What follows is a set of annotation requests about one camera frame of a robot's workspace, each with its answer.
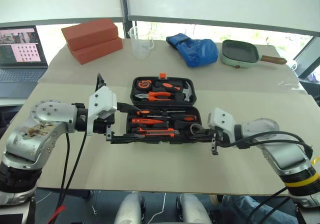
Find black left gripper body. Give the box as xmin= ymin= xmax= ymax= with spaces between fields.
xmin=92 ymin=115 xmax=116 ymax=143

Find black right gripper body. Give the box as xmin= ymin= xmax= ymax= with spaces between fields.
xmin=199 ymin=127 xmax=225 ymax=157

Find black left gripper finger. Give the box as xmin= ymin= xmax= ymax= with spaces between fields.
xmin=116 ymin=102 xmax=141 ymax=113
xmin=109 ymin=133 xmax=142 ymax=145

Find black electrical tape roll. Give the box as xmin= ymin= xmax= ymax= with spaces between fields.
xmin=186 ymin=123 xmax=202 ymax=138

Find orange black long screwdriver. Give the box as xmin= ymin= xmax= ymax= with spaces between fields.
xmin=146 ymin=113 xmax=198 ymax=122

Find black plastic tool case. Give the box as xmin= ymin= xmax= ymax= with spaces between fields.
xmin=126 ymin=72 xmax=203 ymax=145

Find orange black utility knife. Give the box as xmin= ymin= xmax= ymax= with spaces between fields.
xmin=136 ymin=126 xmax=181 ymax=138

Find orange black slim screwdriver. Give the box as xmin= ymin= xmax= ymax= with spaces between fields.
xmin=135 ymin=109 xmax=173 ymax=117

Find orange black tape measure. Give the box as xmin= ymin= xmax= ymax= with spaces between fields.
xmin=136 ymin=79 xmax=153 ymax=90

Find short orange black screwdriver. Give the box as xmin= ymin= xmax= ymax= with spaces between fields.
xmin=152 ymin=80 xmax=183 ymax=93

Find clear plastic measuring cup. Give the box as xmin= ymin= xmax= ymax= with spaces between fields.
xmin=127 ymin=25 xmax=155 ymax=60

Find red foam brick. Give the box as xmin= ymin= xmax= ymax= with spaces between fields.
xmin=61 ymin=18 xmax=118 ymax=52
xmin=71 ymin=37 xmax=124 ymax=65

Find silver rounded robot leg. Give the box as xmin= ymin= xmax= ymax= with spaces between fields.
xmin=178 ymin=193 xmax=213 ymax=224
xmin=114 ymin=192 xmax=143 ymax=224

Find blue boxing glove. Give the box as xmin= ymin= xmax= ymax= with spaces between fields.
xmin=166 ymin=32 xmax=218 ymax=68

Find blue denim fabric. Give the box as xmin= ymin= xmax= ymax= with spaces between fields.
xmin=221 ymin=195 xmax=298 ymax=224

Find green square frying pan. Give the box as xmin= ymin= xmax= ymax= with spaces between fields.
xmin=219 ymin=39 xmax=288 ymax=69

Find grey laptop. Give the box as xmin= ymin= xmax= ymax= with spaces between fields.
xmin=0 ymin=25 xmax=49 ymax=99

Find dark monitor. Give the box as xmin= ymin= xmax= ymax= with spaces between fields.
xmin=291 ymin=35 xmax=320 ymax=85

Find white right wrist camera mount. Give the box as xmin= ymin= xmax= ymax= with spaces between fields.
xmin=206 ymin=107 xmax=236 ymax=143

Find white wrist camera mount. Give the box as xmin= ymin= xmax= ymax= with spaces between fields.
xmin=87 ymin=85 xmax=118 ymax=136
xmin=206 ymin=107 xmax=236 ymax=143

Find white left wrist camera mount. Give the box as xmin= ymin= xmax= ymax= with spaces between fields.
xmin=87 ymin=85 xmax=118 ymax=136

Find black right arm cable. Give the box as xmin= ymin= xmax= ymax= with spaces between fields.
xmin=217 ymin=130 xmax=315 ymax=224

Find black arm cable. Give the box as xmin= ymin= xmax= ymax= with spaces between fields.
xmin=217 ymin=130 xmax=315 ymax=224
xmin=47 ymin=73 xmax=108 ymax=224

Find orange handled pliers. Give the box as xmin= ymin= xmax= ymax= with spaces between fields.
xmin=134 ymin=91 xmax=174 ymax=103

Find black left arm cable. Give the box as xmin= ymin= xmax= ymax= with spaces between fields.
xmin=47 ymin=73 xmax=108 ymax=224

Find black handled claw hammer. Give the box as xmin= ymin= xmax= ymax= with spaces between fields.
xmin=174 ymin=80 xmax=195 ymax=103

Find thin white cable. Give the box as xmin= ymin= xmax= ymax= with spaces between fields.
xmin=147 ymin=192 xmax=167 ymax=224

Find white cable loop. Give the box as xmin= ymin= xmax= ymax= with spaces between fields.
xmin=287 ymin=58 xmax=300 ymax=71

